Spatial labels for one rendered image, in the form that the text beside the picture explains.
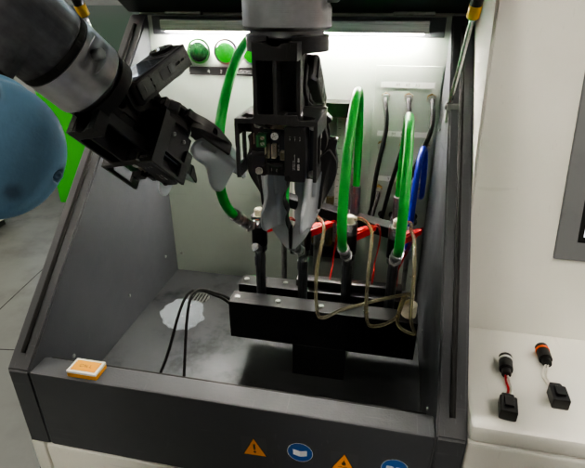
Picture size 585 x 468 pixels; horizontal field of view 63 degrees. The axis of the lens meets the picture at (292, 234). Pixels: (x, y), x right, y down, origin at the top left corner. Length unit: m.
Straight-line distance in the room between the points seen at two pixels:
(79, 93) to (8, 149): 0.19
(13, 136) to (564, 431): 0.68
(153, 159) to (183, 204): 0.73
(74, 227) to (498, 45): 0.75
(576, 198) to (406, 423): 0.43
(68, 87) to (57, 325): 0.53
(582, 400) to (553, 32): 0.53
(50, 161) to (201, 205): 0.92
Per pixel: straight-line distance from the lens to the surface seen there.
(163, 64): 0.55
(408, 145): 0.67
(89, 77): 0.46
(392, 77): 1.02
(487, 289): 0.85
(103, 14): 3.51
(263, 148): 0.42
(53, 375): 0.86
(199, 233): 1.23
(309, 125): 0.39
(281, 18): 0.40
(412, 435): 0.72
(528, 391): 0.78
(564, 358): 0.86
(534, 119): 0.83
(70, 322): 0.94
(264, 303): 0.88
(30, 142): 0.29
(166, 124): 0.51
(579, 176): 0.85
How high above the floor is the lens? 1.47
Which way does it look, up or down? 26 degrees down
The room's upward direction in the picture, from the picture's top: straight up
